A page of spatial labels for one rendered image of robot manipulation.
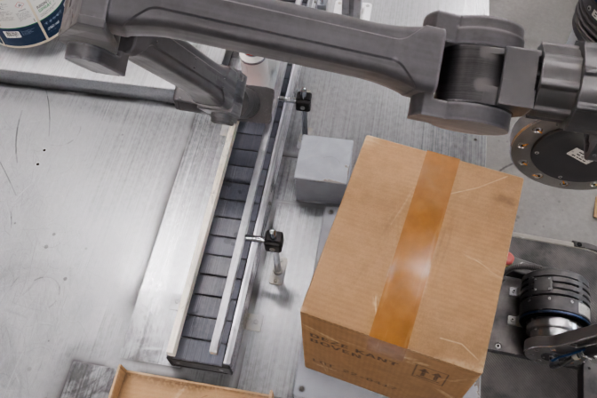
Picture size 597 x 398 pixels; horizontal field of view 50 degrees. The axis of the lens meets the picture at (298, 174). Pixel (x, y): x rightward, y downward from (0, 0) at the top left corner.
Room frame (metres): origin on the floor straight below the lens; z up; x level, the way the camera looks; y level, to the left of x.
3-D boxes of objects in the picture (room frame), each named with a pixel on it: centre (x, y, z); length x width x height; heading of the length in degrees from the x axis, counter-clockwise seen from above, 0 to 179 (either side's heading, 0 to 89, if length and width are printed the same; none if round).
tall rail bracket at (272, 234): (0.47, 0.07, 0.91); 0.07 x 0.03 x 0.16; 77
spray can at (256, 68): (0.81, 0.07, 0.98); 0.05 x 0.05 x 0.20
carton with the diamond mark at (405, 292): (0.38, -0.16, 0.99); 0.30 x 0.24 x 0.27; 157
